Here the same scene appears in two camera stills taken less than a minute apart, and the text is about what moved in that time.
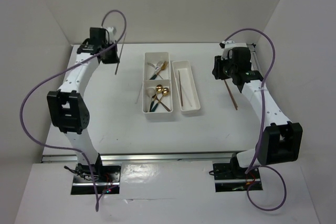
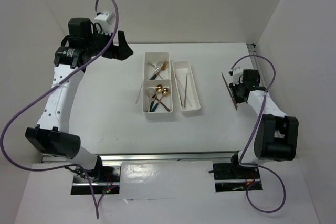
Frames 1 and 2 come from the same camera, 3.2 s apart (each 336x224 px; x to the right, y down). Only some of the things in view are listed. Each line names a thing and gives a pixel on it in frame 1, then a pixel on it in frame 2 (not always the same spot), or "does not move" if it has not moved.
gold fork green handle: [164, 65] does not move
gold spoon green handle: [165, 92] does not move
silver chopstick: [121, 54] -> [186, 88]
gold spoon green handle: [159, 88] does not move
